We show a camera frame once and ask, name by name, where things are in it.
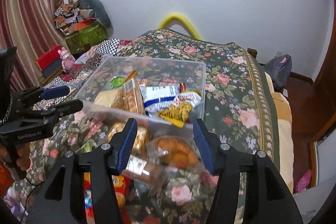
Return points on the wooden door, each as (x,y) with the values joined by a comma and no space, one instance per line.
(313,105)

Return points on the biscuit bar pack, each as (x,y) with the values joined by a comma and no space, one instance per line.
(134,94)

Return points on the plastic-wrapped beige cracker block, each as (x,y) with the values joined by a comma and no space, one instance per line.
(112,98)

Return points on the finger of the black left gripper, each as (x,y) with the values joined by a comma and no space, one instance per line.
(51,92)
(59,110)

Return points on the dark floral bed cover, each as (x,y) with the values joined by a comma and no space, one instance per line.
(239,108)

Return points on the green storage box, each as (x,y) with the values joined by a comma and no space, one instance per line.
(82,40)

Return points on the clear plastic storage bin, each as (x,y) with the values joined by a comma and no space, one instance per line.
(162,82)

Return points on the golden fried pastry bag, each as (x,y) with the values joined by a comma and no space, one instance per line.
(172,151)

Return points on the blue white snack packet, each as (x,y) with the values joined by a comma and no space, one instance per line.
(157,98)

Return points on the red box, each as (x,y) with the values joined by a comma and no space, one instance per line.
(48,58)

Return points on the yellow foam bed rail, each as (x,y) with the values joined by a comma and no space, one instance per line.
(183,21)

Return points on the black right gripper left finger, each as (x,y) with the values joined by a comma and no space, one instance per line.
(75,177)

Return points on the grey backpack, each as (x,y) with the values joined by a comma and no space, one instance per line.
(279,69)

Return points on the patchwork quilt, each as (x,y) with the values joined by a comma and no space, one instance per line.
(84,66)

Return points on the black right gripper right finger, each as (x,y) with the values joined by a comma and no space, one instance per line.
(267,196)

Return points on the red snack bag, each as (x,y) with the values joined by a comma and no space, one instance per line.
(105,198)

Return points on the brown bread roll labelled pack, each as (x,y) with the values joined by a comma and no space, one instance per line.
(142,170)

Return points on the left hand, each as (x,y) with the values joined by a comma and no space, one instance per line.
(23,151)

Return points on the green peas snack bag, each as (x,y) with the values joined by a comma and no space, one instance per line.
(116,82)

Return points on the striped pink curtain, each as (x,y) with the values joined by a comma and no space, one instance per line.
(29,25)

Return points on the pink toy figure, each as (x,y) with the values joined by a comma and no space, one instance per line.
(67,60)

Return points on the grey plush pillow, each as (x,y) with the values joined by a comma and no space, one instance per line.
(98,9)

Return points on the yellow snack packet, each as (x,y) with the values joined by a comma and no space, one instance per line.
(177,115)

